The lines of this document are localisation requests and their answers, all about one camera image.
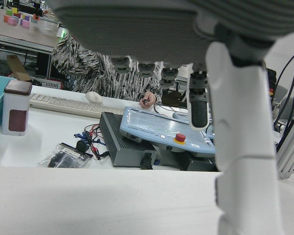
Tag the white computer mouse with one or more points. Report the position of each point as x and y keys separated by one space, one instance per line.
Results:
x=93 y=97

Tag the white device with green light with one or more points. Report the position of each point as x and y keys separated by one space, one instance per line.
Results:
x=61 y=33

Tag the black ribbed power supply box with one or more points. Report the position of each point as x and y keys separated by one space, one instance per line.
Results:
x=122 y=147

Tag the operator bare hand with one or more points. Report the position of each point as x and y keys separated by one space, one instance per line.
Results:
x=149 y=98

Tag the clear bag of black parts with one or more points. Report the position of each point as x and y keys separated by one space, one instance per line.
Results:
x=63 y=159

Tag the large blue-grey teach pendant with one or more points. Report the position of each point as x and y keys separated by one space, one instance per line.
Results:
x=156 y=124

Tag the red black clip leads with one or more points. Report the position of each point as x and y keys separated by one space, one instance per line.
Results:
x=87 y=134

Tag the orange foam block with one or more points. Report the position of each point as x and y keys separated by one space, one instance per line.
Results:
x=6 y=18

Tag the aluminium profile post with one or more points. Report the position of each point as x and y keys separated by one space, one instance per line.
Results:
x=290 y=151

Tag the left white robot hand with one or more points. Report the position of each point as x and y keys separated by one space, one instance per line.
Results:
x=137 y=24

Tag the purple yellow foam block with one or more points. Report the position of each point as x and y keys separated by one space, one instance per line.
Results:
x=25 y=17

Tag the person in striped sweater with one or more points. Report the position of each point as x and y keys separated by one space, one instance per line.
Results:
x=88 y=73

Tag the grey office chair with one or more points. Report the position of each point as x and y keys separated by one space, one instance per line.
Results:
x=280 y=95

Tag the pink foam block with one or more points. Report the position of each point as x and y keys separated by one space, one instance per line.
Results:
x=12 y=21
x=25 y=23

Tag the background wooden work table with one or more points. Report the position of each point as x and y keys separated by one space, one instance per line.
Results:
x=27 y=34

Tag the wooden block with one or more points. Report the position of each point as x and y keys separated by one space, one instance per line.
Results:
x=17 y=67

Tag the beige computer keyboard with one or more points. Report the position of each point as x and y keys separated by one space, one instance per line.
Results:
x=63 y=105

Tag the green foam block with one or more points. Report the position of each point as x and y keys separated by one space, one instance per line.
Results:
x=9 y=12

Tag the white plastic basket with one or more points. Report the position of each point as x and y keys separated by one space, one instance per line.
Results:
x=49 y=84

